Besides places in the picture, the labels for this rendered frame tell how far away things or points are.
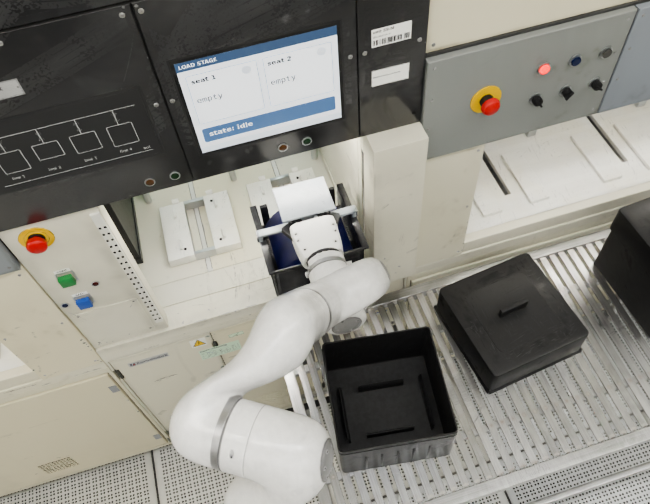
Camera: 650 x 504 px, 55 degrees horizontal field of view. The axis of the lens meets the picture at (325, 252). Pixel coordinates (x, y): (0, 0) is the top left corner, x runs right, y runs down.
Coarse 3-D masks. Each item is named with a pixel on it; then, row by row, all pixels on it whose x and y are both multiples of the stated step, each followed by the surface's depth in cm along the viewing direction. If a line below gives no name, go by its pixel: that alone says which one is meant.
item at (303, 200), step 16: (288, 192) 138; (304, 192) 138; (320, 192) 138; (256, 208) 149; (288, 208) 136; (304, 208) 135; (320, 208) 135; (352, 208) 144; (256, 224) 146; (352, 224) 145; (352, 240) 149; (272, 256) 147; (352, 256) 142; (272, 272) 138; (288, 272) 140; (304, 272) 141; (288, 288) 145
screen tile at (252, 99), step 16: (240, 64) 105; (256, 64) 106; (192, 80) 105; (208, 80) 106; (224, 80) 107; (240, 80) 108; (256, 80) 109; (192, 96) 108; (240, 96) 111; (256, 96) 112; (208, 112) 112; (224, 112) 113; (240, 112) 114
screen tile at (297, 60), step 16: (304, 48) 107; (272, 64) 107; (288, 64) 108; (304, 64) 109; (320, 64) 110; (304, 80) 112; (320, 80) 113; (272, 96) 113; (288, 96) 114; (304, 96) 115
